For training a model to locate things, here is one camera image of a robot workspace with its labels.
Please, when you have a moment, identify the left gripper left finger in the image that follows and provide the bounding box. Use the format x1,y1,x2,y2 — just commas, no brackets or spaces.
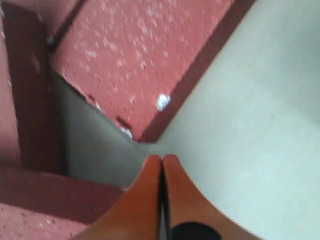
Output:
73,155,162,240

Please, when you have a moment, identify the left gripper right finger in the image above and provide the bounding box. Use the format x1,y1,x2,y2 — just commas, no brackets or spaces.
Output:
163,154,253,240

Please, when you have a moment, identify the red brick angled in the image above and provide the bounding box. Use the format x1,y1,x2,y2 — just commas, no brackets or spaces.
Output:
51,0,253,143

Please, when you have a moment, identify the red brick front large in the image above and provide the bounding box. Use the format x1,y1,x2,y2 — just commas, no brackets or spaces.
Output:
0,167,124,240

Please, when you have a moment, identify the red brick third row right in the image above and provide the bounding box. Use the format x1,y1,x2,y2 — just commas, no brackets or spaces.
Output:
0,1,64,174

